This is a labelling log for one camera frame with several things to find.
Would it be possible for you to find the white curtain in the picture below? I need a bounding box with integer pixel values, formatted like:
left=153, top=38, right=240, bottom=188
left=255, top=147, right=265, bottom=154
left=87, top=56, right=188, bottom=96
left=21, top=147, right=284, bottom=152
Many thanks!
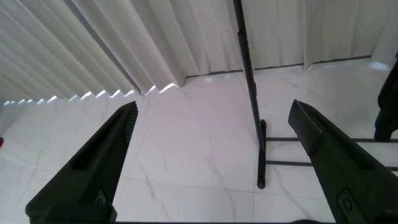
left=0, top=0, right=398, bottom=105

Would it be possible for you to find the black clothes rack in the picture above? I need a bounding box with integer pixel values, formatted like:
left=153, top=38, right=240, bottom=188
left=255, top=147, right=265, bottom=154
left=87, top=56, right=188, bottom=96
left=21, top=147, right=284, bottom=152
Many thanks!
left=233, top=0, right=398, bottom=190

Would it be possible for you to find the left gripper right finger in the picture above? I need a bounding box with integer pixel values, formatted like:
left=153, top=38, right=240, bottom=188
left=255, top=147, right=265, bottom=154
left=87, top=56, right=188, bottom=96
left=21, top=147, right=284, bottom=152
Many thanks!
left=287, top=99, right=398, bottom=223

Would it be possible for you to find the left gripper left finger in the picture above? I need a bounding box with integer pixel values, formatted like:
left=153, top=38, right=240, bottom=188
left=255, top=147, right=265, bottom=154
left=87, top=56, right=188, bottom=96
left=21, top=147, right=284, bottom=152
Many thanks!
left=25, top=101, right=139, bottom=223

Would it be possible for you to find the black T-shirt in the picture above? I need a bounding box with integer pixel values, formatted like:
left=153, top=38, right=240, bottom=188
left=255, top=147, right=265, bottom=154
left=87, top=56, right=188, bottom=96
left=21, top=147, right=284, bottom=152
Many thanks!
left=374, top=52, right=398, bottom=142

